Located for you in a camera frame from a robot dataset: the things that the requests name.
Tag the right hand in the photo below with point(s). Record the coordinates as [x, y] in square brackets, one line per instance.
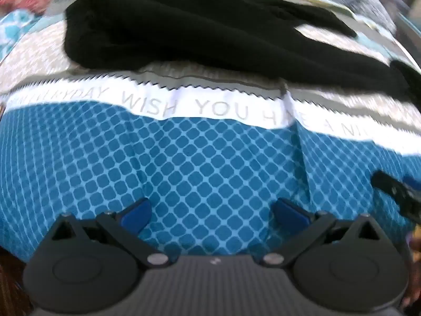
[413, 292]

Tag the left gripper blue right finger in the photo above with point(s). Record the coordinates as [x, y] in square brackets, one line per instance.
[306, 228]

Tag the black pants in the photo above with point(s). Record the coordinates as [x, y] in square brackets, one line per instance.
[248, 36]

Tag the patterned blue white bedsheet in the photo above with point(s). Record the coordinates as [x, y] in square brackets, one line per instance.
[212, 149]

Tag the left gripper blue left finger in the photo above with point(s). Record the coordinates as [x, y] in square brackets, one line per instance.
[123, 228]

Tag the teal lattice pillow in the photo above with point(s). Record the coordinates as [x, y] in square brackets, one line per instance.
[13, 27]

